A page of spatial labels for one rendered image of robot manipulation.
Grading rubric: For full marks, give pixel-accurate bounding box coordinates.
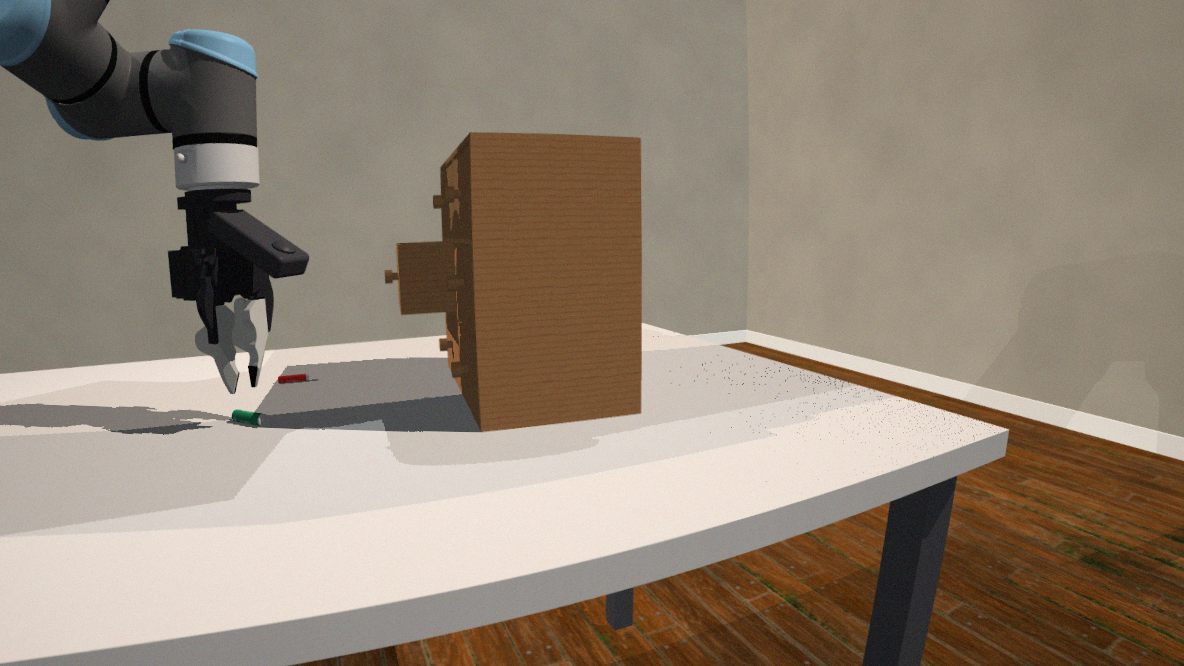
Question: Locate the brown wooden chest of drawers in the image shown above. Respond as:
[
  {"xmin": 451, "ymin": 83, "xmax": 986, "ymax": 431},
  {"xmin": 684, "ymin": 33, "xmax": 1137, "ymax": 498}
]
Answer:
[{"xmin": 440, "ymin": 132, "xmax": 642, "ymax": 433}]

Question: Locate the brown wooden drawer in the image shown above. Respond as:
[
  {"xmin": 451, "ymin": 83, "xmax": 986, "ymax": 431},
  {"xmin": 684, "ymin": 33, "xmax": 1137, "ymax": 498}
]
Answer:
[
  {"xmin": 439, "ymin": 312, "xmax": 459, "ymax": 367},
  {"xmin": 448, "ymin": 242, "xmax": 475, "ymax": 331},
  {"xmin": 385, "ymin": 241, "xmax": 457, "ymax": 315},
  {"xmin": 433, "ymin": 164, "xmax": 453, "ymax": 233},
  {"xmin": 444, "ymin": 147, "xmax": 471, "ymax": 233},
  {"xmin": 451, "ymin": 322, "xmax": 480, "ymax": 422}
]

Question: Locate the green aa battery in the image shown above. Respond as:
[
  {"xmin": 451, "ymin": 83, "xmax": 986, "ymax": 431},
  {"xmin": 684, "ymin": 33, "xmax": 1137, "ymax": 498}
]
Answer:
[{"xmin": 232, "ymin": 409, "xmax": 269, "ymax": 425}]

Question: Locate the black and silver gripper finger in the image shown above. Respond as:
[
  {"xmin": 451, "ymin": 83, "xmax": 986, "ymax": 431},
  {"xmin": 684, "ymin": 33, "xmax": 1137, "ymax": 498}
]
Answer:
[
  {"xmin": 232, "ymin": 273, "xmax": 274, "ymax": 388},
  {"xmin": 195, "ymin": 275, "xmax": 240, "ymax": 393}
]

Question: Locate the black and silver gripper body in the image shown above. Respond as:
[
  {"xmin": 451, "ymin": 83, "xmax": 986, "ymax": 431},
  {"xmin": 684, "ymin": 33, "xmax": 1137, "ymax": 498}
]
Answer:
[{"xmin": 168, "ymin": 188, "xmax": 266, "ymax": 302}]

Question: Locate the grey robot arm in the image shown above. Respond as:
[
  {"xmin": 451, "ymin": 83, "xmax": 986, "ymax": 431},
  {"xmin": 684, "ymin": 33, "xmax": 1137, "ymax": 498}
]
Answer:
[{"xmin": 0, "ymin": 0, "xmax": 309, "ymax": 278}]

